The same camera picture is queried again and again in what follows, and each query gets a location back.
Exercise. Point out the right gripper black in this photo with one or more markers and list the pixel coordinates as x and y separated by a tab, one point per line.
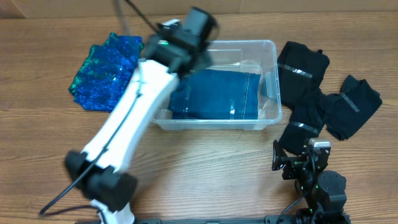
290	159

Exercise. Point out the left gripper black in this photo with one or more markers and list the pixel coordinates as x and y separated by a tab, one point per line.
204	59

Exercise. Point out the black cloth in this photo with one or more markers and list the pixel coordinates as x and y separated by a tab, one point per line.
305	122
347	111
300	70

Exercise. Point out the blue denim jeans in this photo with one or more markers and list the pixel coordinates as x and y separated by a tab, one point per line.
216	94

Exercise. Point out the blue green sequin cloth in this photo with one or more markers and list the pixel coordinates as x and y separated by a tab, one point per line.
104	75

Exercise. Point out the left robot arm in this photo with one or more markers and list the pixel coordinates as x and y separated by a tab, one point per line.
100	170

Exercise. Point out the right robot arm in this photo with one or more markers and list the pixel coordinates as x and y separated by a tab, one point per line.
322	192

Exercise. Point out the clear plastic storage bin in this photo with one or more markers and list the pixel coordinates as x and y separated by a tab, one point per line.
247	56

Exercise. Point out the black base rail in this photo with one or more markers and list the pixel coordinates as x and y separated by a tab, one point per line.
211	221

